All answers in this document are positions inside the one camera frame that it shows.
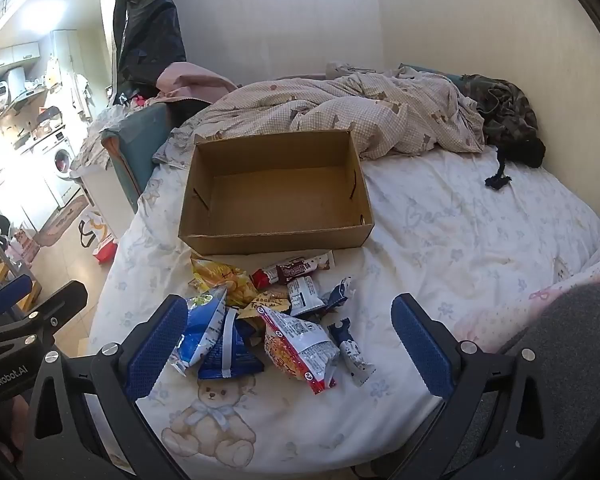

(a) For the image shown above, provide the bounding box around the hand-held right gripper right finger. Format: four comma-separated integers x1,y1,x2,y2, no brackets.
380,293,588,480

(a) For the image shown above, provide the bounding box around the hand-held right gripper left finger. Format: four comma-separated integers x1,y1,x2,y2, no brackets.
22,294,191,480

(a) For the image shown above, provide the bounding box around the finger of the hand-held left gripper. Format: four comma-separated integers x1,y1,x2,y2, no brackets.
7,280,89,343
0,274,34,322

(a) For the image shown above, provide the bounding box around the blue white green snack bag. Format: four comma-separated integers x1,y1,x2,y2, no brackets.
169,285,228,376

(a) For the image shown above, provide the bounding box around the dark blue white snack packet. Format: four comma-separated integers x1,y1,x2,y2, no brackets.
327,317,377,387
325,276,355,313

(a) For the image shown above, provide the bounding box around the dark blue snack bag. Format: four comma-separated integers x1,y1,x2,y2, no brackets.
197,307,266,381

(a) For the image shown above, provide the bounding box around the yellow chip bag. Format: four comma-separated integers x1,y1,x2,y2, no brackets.
190,255,258,308

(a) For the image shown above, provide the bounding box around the orange snack packet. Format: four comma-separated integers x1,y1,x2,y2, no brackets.
237,287,292,321

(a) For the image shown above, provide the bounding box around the red and white snack bag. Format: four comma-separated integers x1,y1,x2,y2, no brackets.
257,305,341,395

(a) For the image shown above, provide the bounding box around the red and white snack packet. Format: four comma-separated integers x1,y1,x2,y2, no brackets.
251,251,337,286

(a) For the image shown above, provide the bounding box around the small white snack packet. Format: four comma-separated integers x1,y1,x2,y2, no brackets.
286,276,331,317

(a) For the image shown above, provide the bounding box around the small brown snack packet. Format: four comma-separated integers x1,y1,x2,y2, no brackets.
276,259,315,283

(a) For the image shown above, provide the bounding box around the brown cardboard box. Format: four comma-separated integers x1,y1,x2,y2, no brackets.
178,129,376,257

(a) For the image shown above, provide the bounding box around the person's left hand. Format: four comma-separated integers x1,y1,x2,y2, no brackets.
7,392,33,458

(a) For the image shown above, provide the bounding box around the red and white shopping bag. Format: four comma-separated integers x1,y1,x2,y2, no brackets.
78,210,118,264

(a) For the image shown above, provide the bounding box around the patterned floor rug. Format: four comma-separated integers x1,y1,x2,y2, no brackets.
32,194,89,248

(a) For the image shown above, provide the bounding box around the white teddy print bedsheet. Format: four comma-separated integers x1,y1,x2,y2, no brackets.
87,147,600,476

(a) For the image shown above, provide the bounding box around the white washing machine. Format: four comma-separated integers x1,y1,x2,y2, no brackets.
40,132,81,206

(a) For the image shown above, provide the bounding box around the crumpled patterned cloth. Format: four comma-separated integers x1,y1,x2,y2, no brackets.
77,105,146,171

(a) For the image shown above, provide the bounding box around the teal headboard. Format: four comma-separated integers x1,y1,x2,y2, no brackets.
101,102,173,213

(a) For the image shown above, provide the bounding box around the pink printed blanket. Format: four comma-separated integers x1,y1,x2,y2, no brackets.
455,205,600,356

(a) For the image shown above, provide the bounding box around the white kitchen appliance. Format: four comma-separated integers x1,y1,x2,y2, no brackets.
0,67,31,116

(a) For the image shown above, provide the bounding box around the black cloth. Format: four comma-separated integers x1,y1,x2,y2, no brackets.
484,137,547,191

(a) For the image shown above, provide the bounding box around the pink cloth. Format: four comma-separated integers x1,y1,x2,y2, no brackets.
157,61,238,103

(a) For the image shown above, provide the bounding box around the camouflage garment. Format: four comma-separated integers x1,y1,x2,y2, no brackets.
460,74,540,151

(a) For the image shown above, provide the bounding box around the checked teddy print duvet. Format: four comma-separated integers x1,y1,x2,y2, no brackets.
152,62,486,171

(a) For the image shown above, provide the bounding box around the teal pillow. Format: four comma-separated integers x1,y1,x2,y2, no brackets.
400,64,466,86

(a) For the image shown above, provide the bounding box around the black hanging garment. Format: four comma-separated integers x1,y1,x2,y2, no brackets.
112,0,187,106

